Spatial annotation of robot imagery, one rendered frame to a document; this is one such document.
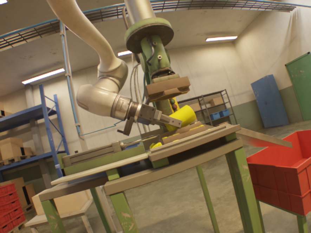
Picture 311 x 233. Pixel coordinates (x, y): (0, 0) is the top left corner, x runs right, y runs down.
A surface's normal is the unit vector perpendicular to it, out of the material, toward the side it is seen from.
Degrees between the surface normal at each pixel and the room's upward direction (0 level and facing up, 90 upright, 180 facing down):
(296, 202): 90
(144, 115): 90
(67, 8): 149
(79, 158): 90
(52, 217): 90
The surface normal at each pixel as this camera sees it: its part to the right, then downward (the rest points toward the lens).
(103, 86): 0.33, -0.62
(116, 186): 0.18, -0.13
